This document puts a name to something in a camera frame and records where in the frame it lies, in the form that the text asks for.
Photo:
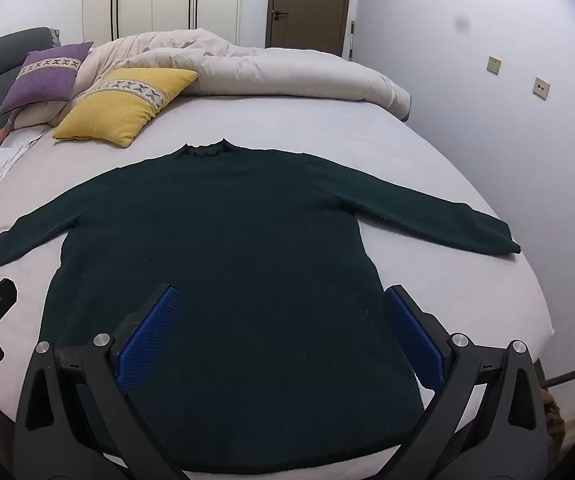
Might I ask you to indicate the yellow pillow with patterned band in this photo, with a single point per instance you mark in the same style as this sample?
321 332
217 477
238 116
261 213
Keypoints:
117 105

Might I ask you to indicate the dark green sweater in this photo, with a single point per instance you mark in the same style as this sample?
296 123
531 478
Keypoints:
242 235

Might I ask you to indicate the beige pillow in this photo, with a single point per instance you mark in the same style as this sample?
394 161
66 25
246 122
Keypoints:
35 116

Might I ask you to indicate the brown door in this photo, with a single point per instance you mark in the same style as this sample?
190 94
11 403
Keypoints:
312 0

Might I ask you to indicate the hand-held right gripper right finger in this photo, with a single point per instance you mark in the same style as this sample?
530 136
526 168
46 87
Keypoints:
413 336

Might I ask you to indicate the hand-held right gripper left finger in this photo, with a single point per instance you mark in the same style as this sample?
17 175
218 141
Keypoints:
150 336

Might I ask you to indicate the beige wall socket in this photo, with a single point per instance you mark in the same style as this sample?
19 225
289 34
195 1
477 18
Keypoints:
541 88
493 64

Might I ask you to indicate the bed with white sheet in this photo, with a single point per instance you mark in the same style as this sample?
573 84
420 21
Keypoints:
392 150

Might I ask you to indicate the purple pillow with patterned band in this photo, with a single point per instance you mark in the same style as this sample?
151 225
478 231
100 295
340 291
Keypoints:
42 80

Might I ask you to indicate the grey wall strip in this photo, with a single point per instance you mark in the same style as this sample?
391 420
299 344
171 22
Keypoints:
352 40

